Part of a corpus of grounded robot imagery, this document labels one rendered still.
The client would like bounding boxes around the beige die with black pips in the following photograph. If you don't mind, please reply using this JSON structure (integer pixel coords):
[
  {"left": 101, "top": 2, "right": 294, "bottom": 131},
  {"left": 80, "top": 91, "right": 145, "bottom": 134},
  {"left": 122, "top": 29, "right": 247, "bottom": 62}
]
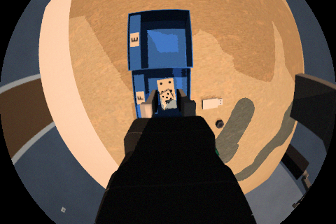
[{"left": 160, "top": 88, "right": 174, "bottom": 104}]

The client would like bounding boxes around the blue rack of bins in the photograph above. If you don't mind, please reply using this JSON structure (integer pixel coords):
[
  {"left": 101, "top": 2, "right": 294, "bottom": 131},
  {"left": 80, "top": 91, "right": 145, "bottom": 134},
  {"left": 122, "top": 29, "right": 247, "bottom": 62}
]
[{"left": 127, "top": 9, "right": 193, "bottom": 118}]

